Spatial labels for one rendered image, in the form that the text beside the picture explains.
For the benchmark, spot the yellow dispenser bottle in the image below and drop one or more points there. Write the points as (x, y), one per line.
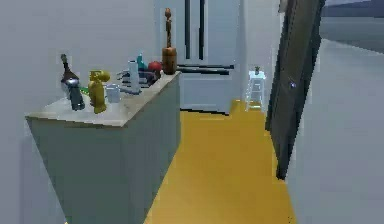
(97, 91)

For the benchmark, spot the white stool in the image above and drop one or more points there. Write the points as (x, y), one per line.
(256, 90)

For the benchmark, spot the teal bottle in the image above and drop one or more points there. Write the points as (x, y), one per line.
(141, 63)

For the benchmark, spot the dark room door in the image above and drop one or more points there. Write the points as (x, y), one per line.
(293, 86)

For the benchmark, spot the dark glass bottle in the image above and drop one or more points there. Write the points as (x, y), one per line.
(71, 90)

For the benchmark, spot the dark dish rack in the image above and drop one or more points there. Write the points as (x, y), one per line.
(143, 80)

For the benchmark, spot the brown wooden pepper mill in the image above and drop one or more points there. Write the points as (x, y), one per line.
(169, 55)

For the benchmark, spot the grey kitchen counter cabinet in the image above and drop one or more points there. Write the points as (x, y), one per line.
(113, 160)

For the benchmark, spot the red apple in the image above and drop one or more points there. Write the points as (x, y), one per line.
(155, 67)

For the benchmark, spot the white fridge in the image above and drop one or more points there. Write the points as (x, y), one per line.
(206, 50)

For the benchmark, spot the white tall dispenser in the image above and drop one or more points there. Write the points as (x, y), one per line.
(134, 76)

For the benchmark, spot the small potted plant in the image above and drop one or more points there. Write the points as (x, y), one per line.
(257, 70)

